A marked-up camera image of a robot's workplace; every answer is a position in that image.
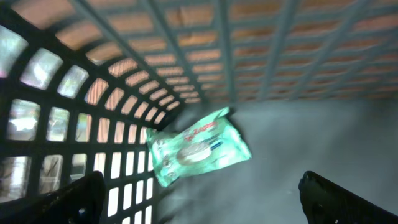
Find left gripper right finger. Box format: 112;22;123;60
298;171;397;224

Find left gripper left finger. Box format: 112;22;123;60
1;171;106;224

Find green Zappy wipes pack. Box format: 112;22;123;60
146;107;252;187

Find grey plastic mesh basket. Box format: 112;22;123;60
1;0;397;223

